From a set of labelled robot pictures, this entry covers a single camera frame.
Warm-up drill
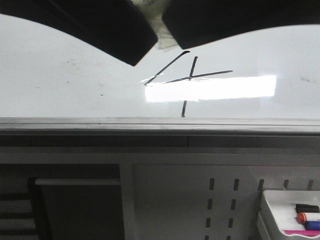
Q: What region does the pink highlighter marker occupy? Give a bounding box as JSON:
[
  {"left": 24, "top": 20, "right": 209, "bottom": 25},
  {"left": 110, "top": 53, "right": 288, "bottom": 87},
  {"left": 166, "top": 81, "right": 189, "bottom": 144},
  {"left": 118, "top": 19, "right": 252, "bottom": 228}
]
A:
[{"left": 284, "top": 230, "right": 320, "bottom": 237}]

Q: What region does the white plastic marker tray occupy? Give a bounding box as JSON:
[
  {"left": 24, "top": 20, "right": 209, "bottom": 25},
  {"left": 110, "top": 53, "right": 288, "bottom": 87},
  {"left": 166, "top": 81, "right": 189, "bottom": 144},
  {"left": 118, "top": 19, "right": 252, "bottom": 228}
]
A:
[{"left": 257, "top": 190, "right": 320, "bottom": 240}]

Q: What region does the white whiteboard with frame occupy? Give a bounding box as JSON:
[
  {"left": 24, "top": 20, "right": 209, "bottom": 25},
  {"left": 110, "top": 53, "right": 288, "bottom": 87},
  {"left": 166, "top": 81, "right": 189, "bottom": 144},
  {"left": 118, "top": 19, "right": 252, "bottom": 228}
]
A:
[{"left": 0, "top": 15, "right": 320, "bottom": 134}]

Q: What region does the grey perforated metal panel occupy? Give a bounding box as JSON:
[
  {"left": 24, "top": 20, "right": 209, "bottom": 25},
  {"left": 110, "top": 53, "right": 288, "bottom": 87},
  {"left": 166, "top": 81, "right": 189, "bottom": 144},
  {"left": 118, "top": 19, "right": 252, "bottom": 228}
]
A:
[{"left": 122, "top": 147, "right": 320, "bottom": 240}]

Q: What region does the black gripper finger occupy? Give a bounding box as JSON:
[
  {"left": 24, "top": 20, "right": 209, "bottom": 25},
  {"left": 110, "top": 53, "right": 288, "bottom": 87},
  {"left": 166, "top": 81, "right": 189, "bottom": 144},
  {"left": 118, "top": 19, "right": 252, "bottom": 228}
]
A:
[
  {"left": 162, "top": 0, "right": 320, "bottom": 49},
  {"left": 0, "top": 0, "right": 158, "bottom": 66}
]

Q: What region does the dark cabinet panel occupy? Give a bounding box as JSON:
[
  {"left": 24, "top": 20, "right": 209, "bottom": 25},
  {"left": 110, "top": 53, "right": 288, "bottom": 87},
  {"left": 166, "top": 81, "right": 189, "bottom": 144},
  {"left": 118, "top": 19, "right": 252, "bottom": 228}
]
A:
[{"left": 27, "top": 178, "right": 125, "bottom": 240}]

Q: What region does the white taped whiteboard marker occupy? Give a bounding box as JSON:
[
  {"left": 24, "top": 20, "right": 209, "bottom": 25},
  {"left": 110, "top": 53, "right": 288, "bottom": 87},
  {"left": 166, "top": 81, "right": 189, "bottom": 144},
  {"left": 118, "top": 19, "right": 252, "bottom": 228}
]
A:
[{"left": 132, "top": 0, "right": 178, "bottom": 52}]

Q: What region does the blue capped marker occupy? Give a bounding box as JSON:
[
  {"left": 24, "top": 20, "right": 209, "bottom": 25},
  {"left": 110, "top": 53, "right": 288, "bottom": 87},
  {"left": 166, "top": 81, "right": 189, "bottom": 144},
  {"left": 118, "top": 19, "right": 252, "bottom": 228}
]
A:
[{"left": 304, "top": 221, "right": 320, "bottom": 231}]

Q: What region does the red capped white marker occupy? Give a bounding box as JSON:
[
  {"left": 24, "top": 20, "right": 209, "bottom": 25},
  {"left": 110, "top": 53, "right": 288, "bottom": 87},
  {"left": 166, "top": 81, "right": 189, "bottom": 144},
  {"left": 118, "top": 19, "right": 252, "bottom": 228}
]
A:
[{"left": 296, "top": 212, "right": 320, "bottom": 225}]

